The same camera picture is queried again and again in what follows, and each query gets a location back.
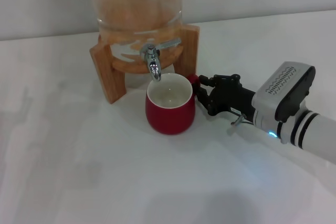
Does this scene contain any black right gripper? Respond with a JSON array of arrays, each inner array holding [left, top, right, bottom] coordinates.
[[195, 73, 257, 124]]

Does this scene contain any wooden dispenser stand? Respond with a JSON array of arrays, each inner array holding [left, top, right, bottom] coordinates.
[[89, 24, 200, 104]]

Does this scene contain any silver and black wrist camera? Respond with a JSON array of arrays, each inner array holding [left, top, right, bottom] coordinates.
[[251, 61, 316, 124]]

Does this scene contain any clear glass drink dispenser jar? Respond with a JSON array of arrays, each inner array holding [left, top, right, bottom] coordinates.
[[86, 0, 184, 74]]

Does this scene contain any red cup with white inside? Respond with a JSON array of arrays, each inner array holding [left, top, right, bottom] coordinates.
[[145, 73, 201, 136]]

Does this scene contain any chrome faucet with lever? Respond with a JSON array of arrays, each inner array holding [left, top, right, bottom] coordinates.
[[140, 37, 182, 82]]

